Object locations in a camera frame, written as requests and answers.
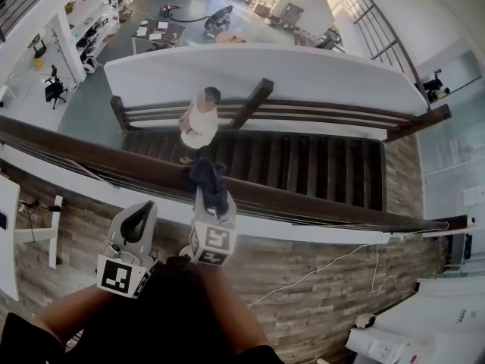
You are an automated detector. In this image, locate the person's black clothing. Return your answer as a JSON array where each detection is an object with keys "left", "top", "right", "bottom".
[{"left": 0, "top": 255, "right": 286, "bottom": 364}]

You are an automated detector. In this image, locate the white floor cable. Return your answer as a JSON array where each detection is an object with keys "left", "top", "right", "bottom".
[{"left": 247, "top": 221, "right": 450, "bottom": 309}]

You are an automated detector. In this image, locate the black desk cable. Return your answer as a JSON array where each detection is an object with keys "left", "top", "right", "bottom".
[{"left": 17, "top": 198, "right": 62, "bottom": 243}]

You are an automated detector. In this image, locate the black wheeled machine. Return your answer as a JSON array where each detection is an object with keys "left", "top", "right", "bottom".
[{"left": 202, "top": 5, "right": 235, "bottom": 38}]

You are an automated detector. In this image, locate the dark table with papers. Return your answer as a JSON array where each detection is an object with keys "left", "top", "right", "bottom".
[{"left": 130, "top": 18, "right": 187, "bottom": 55}]

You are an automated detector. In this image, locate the black hose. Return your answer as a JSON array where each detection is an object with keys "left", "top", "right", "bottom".
[{"left": 158, "top": 4, "right": 214, "bottom": 24}]

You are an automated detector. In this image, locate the white power box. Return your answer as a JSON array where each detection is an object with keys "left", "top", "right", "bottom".
[{"left": 343, "top": 312, "right": 420, "bottom": 364}]

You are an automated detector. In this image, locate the wooden stair railing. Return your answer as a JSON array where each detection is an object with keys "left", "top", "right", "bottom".
[{"left": 109, "top": 77, "right": 452, "bottom": 144}]

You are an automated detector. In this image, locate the black office chair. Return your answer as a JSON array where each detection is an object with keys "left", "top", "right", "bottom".
[{"left": 42, "top": 64, "right": 70, "bottom": 110}]

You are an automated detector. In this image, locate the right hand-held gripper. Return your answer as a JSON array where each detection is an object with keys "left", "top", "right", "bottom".
[{"left": 188, "top": 186, "right": 239, "bottom": 267}]

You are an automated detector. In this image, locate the cardboard box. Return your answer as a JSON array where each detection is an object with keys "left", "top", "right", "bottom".
[{"left": 251, "top": 0, "right": 274, "bottom": 17}]

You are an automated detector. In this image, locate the person's left forearm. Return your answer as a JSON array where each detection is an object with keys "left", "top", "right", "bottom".
[{"left": 34, "top": 284, "right": 117, "bottom": 343}]

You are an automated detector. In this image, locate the dark wooden staircase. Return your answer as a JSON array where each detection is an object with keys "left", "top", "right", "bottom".
[{"left": 120, "top": 128, "right": 388, "bottom": 214}]

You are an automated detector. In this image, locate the dark wooden handrail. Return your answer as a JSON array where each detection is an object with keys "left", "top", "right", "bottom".
[{"left": 0, "top": 114, "right": 469, "bottom": 239}]

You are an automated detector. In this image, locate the black chair with yellow item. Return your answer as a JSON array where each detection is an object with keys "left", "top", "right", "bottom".
[{"left": 415, "top": 68, "right": 452, "bottom": 104}]

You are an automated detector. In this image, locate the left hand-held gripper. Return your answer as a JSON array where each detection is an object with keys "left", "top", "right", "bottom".
[{"left": 96, "top": 201, "right": 158, "bottom": 300}]

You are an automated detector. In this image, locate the person's right forearm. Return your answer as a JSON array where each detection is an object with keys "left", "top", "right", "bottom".
[{"left": 196, "top": 262, "right": 271, "bottom": 358}]

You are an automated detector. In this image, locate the dark blue cloth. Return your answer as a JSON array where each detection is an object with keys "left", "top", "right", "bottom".
[{"left": 181, "top": 156, "right": 230, "bottom": 219}]

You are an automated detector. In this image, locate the white desk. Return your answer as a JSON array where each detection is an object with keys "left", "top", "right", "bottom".
[{"left": 0, "top": 172, "right": 64, "bottom": 303}]

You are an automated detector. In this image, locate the white shelf unit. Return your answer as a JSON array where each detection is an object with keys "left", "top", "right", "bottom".
[{"left": 63, "top": 0, "right": 123, "bottom": 76}]

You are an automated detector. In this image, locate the black stool with yellow base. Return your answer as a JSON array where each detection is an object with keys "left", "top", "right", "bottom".
[{"left": 29, "top": 33, "right": 49, "bottom": 71}]

